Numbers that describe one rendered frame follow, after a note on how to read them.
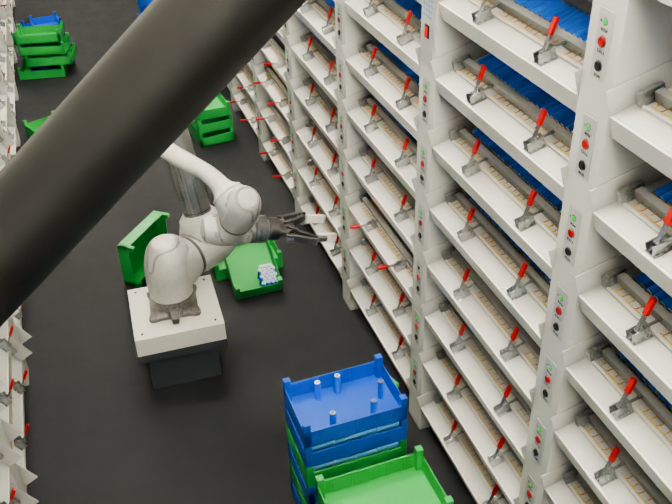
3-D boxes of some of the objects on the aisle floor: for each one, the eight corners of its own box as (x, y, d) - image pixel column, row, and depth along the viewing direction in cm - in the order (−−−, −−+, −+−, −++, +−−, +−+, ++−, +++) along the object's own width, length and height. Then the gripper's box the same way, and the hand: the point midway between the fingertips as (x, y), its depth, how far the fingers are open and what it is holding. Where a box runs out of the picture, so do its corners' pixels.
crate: (282, 289, 346) (283, 279, 339) (235, 299, 340) (235, 289, 334) (263, 233, 361) (264, 222, 354) (218, 242, 356) (218, 231, 349)
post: (522, 608, 222) (634, -34, 126) (506, 579, 229) (599, -48, 134) (586, 586, 227) (740, -48, 132) (568, 558, 234) (701, -61, 139)
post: (419, 429, 277) (442, -111, 182) (408, 411, 285) (425, -118, 189) (472, 415, 282) (522, -119, 187) (460, 397, 290) (502, -125, 194)
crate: (124, 284, 352) (116, 245, 341) (160, 247, 375) (153, 210, 364) (140, 287, 349) (132, 248, 338) (175, 250, 373) (169, 212, 361)
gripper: (256, 220, 273) (317, 219, 281) (274, 258, 254) (340, 256, 262) (258, 200, 269) (321, 200, 277) (278, 237, 251) (344, 236, 259)
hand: (325, 227), depth 269 cm, fingers open, 11 cm apart
